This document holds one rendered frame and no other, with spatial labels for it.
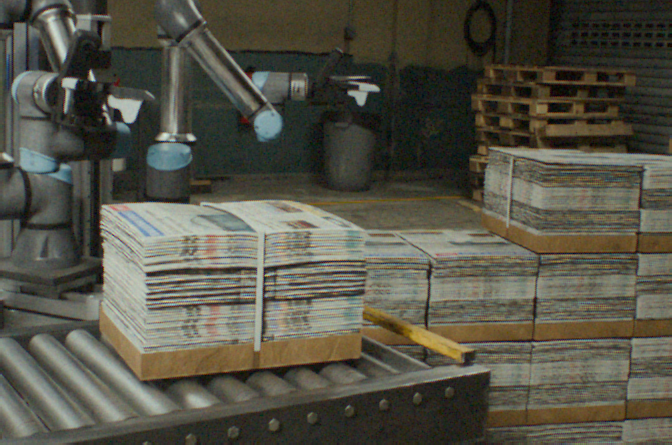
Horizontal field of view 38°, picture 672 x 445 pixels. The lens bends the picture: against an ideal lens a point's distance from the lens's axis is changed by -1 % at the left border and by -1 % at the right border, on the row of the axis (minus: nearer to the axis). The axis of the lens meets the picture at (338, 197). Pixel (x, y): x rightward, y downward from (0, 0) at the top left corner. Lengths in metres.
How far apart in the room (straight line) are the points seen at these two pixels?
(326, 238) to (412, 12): 8.99
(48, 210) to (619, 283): 1.45
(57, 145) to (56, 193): 0.30
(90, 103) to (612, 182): 1.40
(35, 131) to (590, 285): 1.46
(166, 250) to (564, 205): 1.32
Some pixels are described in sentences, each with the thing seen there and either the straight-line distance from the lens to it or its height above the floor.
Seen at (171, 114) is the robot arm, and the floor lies 1.13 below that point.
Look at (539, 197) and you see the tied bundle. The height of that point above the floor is 0.98.
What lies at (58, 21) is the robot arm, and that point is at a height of 1.35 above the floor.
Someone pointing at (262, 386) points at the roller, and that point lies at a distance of 1.57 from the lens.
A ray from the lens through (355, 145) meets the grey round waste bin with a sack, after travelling 9.48.
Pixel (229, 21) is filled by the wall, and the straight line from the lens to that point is 9.50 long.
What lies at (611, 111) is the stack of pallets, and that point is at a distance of 9.64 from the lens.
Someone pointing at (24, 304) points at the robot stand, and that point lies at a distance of 2.27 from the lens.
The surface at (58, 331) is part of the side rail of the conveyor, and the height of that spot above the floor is 0.80.
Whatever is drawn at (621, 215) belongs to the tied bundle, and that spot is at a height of 0.93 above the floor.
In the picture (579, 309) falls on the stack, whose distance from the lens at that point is 2.63.
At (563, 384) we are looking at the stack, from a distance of 2.68.
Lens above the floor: 1.31
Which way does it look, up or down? 8 degrees down
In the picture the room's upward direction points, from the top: 3 degrees clockwise
